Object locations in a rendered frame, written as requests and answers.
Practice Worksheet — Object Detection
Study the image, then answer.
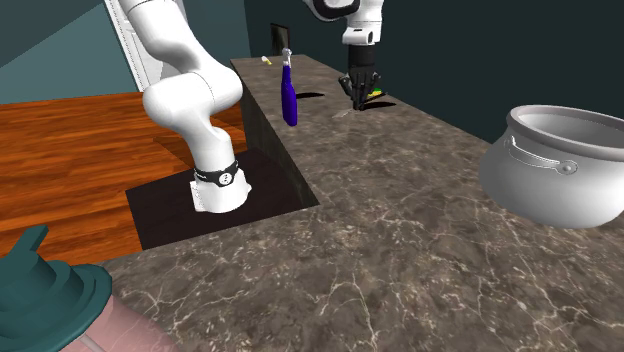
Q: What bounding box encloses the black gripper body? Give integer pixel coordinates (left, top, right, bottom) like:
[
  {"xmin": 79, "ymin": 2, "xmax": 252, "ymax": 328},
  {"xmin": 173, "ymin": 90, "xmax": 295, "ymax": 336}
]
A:
[{"xmin": 347, "ymin": 45, "xmax": 379, "ymax": 87}]

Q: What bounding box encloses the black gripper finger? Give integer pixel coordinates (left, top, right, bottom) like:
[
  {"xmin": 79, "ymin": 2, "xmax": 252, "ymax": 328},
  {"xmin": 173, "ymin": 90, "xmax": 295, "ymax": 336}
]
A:
[
  {"xmin": 359, "ymin": 71, "xmax": 382, "ymax": 111},
  {"xmin": 338, "ymin": 75, "xmax": 359, "ymax": 109}
]

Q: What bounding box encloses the blue spray bottle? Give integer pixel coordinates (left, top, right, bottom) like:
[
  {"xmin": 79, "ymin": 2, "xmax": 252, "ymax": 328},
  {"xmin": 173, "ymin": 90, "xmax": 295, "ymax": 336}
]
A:
[{"xmin": 280, "ymin": 47, "xmax": 299, "ymax": 128}]

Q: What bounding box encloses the dark upright panel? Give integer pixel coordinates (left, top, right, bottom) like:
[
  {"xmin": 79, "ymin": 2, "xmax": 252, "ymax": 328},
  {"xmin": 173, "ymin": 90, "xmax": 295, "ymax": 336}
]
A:
[{"xmin": 270, "ymin": 22, "xmax": 291, "ymax": 57}]

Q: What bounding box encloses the silver metal pot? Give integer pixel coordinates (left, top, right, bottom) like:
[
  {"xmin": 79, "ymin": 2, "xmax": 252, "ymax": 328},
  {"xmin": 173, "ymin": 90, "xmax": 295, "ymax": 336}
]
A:
[{"xmin": 478, "ymin": 104, "xmax": 624, "ymax": 230}]

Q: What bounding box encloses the white door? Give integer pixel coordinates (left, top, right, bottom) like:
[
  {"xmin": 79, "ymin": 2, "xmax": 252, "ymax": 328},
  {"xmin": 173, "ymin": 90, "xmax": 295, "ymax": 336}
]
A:
[{"xmin": 102, "ymin": 0, "xmax": 165, "ymax": 93}]

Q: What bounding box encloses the dark robot stand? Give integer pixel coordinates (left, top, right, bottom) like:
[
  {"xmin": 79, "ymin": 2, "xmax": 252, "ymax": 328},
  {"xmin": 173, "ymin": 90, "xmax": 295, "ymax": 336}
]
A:
[{"xmin": 125, "ymin": 147, "xmax": 321, "ymax": 251}]

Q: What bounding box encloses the pink bottle with teal pump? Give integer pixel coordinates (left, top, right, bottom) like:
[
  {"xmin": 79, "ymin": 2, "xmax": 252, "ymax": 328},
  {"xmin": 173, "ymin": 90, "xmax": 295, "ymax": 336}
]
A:
[{"xmin": 0, "ymin": 225, "xmax": 179, "ymax": 352}]

